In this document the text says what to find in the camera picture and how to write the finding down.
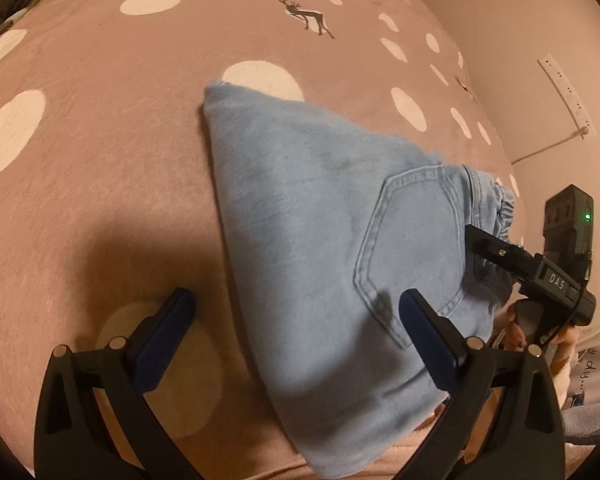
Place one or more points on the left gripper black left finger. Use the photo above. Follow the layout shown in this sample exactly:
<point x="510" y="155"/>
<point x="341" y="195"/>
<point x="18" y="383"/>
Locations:
<point x="71" y="440"/>

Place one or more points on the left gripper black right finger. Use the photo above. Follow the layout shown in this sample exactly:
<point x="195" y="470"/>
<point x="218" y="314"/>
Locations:
<point x="526" y="439"/>

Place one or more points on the light blue denim pants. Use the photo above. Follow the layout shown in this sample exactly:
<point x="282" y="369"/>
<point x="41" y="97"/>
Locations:
<point x="326" y="224"/>

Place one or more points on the person's right hand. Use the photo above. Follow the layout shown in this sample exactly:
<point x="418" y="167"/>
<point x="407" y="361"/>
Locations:
<point x="564" y="342"/>

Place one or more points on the brown polka dot blanket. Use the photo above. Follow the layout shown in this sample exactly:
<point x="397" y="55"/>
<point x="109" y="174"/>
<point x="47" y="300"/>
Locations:
<point x="106" y="193"/>

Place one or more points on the white wall power strip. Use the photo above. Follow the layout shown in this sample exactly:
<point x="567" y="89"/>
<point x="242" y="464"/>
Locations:
<point x="569" y="95"/>

